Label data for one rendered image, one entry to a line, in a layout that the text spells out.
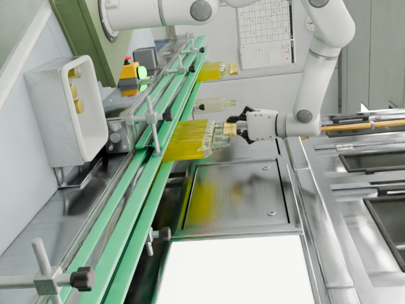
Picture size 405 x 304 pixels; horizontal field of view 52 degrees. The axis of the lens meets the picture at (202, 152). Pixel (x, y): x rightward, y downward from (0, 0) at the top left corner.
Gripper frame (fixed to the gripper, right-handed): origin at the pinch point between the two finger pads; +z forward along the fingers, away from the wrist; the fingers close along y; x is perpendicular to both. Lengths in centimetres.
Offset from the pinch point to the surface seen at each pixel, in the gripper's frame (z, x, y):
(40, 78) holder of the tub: 22, 60, 31
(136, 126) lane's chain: 20.6, 28.1, 9.3
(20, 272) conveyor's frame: 11, 88, 5
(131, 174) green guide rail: 12.5, 47.5, 3.5
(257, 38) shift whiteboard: 125, -552, -41
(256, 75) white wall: 132, -553, -101
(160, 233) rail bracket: 1, 58, -6
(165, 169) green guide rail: 12.9, 29.2, -3.6
